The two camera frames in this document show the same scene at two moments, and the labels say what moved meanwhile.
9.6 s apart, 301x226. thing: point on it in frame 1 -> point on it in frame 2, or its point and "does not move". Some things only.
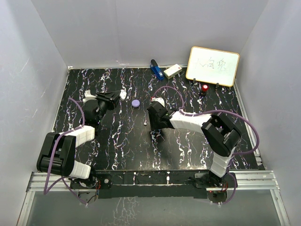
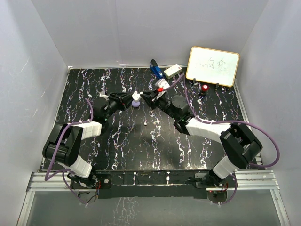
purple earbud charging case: (135, 103) does not move
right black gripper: (154, 125) -> (148, 95)
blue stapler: (154, 65) does not move
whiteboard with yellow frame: (213, 66) does not move
